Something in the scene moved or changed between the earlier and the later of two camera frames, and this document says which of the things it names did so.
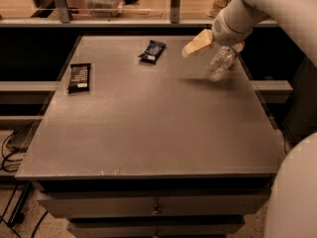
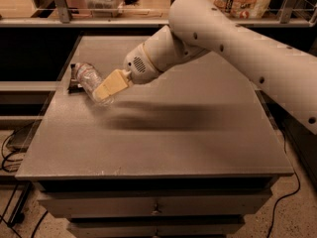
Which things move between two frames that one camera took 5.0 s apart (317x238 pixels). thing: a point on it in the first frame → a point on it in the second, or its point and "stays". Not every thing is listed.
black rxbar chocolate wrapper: [79, 78] stays
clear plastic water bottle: [219, 64] → [89, 78]
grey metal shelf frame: [64, 18] stays
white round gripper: [228, 33] → [136, 63]
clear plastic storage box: [105, 1] stays
